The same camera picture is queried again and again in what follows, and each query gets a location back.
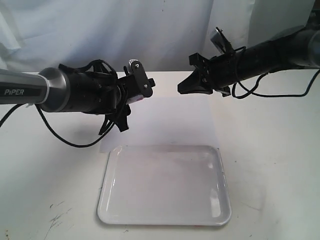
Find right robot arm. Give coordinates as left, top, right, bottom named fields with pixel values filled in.
left=177, top=26, right=320, bottom=97

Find white backdrop curtain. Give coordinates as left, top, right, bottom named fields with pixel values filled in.
left=0, top=0, right=314, bottom=72

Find white plastic tray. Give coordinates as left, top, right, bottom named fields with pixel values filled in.
left=97, top=144, right=232, bottom=227

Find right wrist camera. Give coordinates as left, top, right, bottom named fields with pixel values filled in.
left=210, top=27, right=235, bottom=54

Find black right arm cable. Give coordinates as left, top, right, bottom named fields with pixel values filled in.
left=228, top=46, right=318, bottom=100

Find white paper sheet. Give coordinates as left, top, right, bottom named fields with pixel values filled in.
left=100, top=95, right=219, bottom=152

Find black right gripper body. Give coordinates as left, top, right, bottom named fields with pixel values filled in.
left=189, top=53, right=237, bottom=97

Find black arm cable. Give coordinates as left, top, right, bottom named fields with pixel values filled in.
left=228, top=46, right=318, bottom=100
left=0, top=58, right=131, bottom=148

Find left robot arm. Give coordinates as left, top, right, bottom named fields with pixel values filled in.
left=0, top=59, right=155, bottom=115

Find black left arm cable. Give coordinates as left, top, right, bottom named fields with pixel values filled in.
left=0, top=58, right=131, bottom=148

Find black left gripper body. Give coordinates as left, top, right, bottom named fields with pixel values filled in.
left=109, top=74, right=155, bottom=110

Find spray paint can coloured dots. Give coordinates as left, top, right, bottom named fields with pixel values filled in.
left=123, top=58, right=145, bottom=105

